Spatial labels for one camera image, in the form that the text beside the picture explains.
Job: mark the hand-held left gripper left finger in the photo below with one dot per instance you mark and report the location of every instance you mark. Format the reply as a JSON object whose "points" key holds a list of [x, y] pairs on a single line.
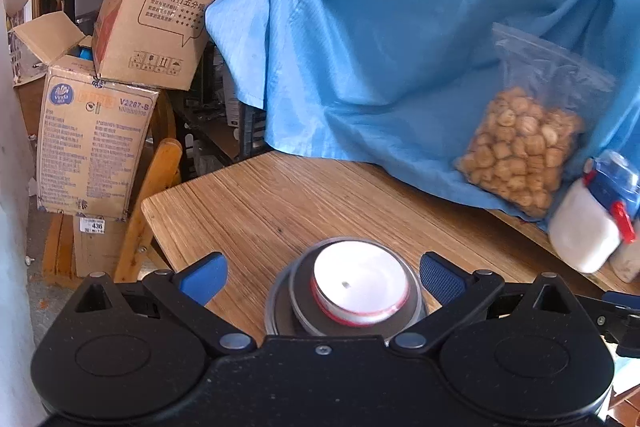
{"points": [[202, 279]]}

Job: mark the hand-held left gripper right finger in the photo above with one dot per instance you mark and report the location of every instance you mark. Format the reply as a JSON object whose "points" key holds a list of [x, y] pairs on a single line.
{"points": [[442, 279]]}

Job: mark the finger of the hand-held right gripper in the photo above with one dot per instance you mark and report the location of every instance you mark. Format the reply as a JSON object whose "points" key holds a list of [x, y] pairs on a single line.
{"points": [[622, 299], [622, 324]]}

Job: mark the large steel plate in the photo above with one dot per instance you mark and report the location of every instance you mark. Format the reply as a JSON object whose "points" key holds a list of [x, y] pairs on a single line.
{"points": [[275, 307]]}

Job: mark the white red-rimmed bowl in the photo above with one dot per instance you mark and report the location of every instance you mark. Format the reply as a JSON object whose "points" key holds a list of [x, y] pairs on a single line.
{"points": [[360, 277]]}

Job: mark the steel bowl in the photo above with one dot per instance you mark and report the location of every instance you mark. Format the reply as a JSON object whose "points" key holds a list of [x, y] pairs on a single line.
{"points": [[300, 287]]}

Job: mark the cream thermos flask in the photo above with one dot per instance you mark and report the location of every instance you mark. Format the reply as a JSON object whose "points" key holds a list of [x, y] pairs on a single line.
{"points": [[627, 262]]}

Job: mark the white jug with blue lid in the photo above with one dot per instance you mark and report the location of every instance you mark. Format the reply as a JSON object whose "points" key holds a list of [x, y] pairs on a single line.
{"points": [[582, 232]]}

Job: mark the wooden desk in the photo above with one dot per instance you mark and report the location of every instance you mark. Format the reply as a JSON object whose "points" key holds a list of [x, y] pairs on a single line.
{"points": [[260, 207]]}

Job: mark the wooden chair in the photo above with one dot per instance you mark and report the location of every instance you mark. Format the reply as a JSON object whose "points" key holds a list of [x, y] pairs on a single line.
{"points": [[150, 187]]}

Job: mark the cardboard box with white label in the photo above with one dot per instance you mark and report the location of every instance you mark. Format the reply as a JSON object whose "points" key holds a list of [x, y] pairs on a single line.
{"points": [[97, 247]]}

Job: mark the clear bag of snacks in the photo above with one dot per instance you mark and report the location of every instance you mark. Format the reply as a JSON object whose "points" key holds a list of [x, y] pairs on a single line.
{"points": [[525, 147]]}

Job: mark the dark cluttered rack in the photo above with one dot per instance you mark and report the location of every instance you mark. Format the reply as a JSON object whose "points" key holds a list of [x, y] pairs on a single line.
{"points": [[225, 112]]}

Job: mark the printed cardboard box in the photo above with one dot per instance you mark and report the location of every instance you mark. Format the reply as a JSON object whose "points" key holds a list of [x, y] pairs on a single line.
{"points": [[90, 147]]}

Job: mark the blue cloth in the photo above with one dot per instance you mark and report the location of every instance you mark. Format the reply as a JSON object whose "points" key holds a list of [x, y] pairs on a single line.
{"points": [[400, 32]]}

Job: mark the open brown cardboard box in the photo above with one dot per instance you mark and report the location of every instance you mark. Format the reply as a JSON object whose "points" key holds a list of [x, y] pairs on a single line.
{"points": [[150, 32]]}

